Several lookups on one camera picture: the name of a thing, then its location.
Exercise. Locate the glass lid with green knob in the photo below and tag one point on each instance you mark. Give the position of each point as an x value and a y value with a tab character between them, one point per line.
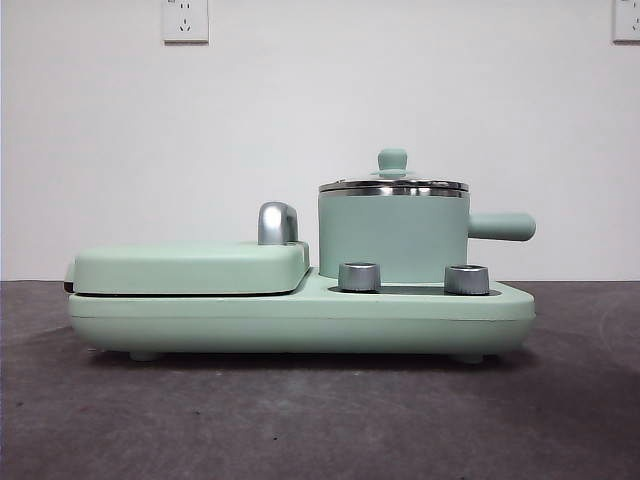
393	160

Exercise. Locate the silver control knob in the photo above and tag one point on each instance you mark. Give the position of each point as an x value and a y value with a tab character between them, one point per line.
359	276
466	279

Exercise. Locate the green breakfast machine base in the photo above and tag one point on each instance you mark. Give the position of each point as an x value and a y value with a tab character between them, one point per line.
250	325

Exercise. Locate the green hinged griddle cover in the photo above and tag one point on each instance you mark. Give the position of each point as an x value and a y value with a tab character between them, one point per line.
185	267

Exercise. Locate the white wall socket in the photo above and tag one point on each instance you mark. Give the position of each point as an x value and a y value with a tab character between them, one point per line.
185	20
627	20

